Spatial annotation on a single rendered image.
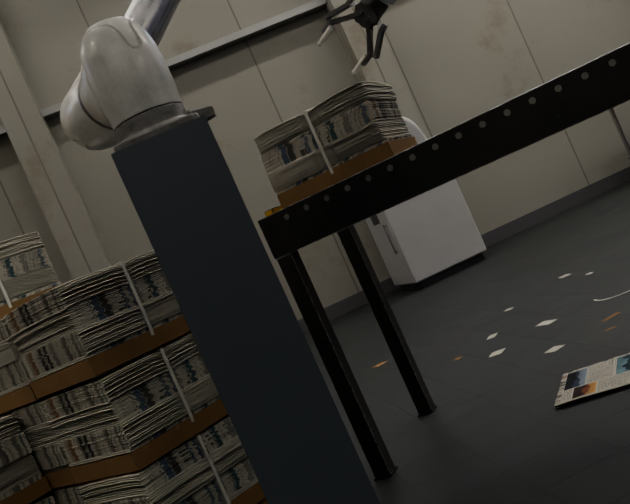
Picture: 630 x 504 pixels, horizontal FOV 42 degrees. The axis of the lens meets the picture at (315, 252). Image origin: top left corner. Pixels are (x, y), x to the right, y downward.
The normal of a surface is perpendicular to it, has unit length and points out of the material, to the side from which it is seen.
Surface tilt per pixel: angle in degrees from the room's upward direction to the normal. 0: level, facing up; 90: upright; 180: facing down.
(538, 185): 90
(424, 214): 90
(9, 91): 90
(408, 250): 90
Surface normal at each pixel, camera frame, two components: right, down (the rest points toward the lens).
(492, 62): 0.14, -0.05
